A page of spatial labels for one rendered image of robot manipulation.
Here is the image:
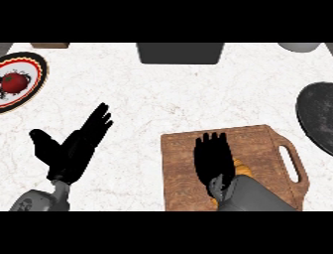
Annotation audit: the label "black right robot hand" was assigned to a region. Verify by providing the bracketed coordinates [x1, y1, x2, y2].
[193, 132, 237, 191]

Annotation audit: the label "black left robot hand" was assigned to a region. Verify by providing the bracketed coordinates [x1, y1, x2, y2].
[28, 102, 115, 186]

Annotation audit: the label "golden croissant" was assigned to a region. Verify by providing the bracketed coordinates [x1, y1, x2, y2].
[232, 157, 254, 178]

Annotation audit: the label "brown wooden cutting board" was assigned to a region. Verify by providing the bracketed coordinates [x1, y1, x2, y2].
[159, 124, 311, 212]

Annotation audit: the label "red tomato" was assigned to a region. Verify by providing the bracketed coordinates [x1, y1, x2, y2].
[0, 72, 31, 94]

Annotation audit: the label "white plate with patterned rim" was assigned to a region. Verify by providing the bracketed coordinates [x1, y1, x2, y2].
[0, 52, 51, 117]

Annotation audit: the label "dark grey box appliance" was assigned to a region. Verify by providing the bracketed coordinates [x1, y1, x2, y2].
[134, 42, 227, 65]

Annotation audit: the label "brown wooden block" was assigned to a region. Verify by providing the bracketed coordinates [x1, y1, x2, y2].
[29, 42, 72, 50]

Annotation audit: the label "pale grey round container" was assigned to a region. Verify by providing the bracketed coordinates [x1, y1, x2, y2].
[276, 42, 322, 54]

